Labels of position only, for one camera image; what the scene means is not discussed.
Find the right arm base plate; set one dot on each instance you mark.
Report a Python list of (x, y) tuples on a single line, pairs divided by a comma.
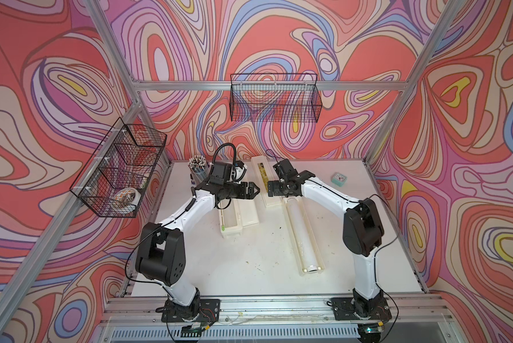
[(354, 309)]

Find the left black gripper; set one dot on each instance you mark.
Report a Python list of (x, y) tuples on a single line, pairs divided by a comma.
[(242, 188)]

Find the small teal box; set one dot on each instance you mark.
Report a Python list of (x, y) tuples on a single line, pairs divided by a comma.
[(338, 179)]

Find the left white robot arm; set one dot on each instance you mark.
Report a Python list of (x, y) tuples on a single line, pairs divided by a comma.
[(161, 253)]

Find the cream dispenser lid with label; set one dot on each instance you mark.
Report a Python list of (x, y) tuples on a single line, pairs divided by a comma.
[(264, 173)]

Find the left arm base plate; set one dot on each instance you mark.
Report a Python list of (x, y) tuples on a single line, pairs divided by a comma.
[(206, 311)]

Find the aluminium rail at front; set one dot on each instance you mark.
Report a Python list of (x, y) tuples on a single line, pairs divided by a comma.
[(299, 318)]

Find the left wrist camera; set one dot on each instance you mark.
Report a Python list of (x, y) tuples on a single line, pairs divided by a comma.
[(238, 171)]

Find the patterned bowl in basket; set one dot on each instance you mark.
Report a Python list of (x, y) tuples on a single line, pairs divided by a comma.
[(126, 200)]

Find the cream wrap dispenser with label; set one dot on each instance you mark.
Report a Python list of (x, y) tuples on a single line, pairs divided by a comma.
[(239, 215)]

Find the black wire basket wall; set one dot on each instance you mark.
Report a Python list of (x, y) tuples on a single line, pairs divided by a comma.
[(275, 97), (126, 157)]

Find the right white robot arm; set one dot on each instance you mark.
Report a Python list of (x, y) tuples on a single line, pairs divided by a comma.
[(362, 228)]

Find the cup of pencils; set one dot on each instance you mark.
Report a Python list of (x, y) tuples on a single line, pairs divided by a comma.
[(199, 168)]

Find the black wire basket back wall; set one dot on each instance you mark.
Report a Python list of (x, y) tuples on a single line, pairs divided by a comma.
[(275, 97)]

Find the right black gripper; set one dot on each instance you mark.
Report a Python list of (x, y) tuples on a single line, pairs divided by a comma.
[(274, 185)]

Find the black wire basket left wall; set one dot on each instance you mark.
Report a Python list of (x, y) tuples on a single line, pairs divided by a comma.
[(126, 157)]

